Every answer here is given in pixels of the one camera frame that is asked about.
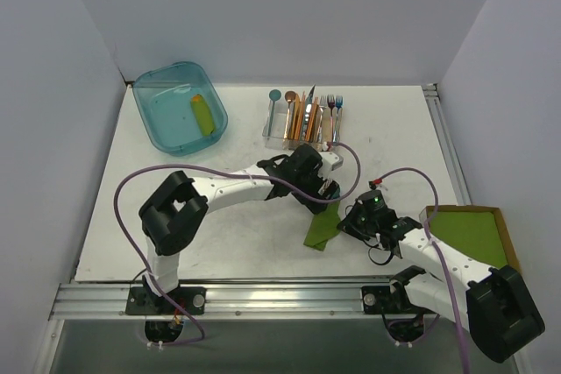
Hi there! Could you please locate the green paper napkin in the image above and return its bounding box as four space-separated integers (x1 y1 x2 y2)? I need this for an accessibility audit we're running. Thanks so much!
303 202 341 251

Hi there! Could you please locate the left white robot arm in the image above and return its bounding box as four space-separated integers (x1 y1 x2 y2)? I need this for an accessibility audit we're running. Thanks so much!
139 145 343 314

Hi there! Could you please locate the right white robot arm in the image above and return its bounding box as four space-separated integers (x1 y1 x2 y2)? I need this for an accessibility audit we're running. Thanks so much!
337 190 545 363

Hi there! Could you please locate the green napkin stack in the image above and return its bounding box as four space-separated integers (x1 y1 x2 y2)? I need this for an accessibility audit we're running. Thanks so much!
430 212 508 268

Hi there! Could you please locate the cardboard napkin tray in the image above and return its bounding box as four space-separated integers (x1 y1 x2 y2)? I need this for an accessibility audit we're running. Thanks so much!
437 205 522 272

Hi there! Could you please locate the rolled green napkin bundle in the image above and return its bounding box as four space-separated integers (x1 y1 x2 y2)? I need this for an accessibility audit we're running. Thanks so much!
190 94 216 137

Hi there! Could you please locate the clear cutlery organizer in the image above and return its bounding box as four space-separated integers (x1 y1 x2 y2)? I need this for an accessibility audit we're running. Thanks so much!
262 95 343 151

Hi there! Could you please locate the black knife in organizer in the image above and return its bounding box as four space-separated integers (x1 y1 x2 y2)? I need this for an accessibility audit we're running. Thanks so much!
305 86 316 131

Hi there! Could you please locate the copper spoon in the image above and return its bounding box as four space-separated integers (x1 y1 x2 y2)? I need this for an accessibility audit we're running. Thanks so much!
284 90 298 139

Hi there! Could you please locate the blue iridescent fork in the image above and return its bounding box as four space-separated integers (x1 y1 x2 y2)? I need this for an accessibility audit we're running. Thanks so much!
332 95 344 142

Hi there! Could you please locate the teal spoon in organizer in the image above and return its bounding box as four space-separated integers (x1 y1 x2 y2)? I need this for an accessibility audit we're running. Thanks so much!
266 89 282 137

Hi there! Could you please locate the teal plastic bin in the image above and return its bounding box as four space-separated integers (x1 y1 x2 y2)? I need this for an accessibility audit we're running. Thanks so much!
132 61 229 156

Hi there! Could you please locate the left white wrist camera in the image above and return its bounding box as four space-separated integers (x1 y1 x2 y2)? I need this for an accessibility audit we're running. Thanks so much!
320 142 344 173

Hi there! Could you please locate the aluminium frame rail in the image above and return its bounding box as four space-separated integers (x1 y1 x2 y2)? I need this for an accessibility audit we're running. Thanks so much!
50 275 454 322

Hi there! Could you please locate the right side aluminium rail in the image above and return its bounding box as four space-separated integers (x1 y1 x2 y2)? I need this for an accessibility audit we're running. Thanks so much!
422 84 472 206

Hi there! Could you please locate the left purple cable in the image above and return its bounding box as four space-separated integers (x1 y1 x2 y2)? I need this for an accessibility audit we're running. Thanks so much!
113 140 363 344

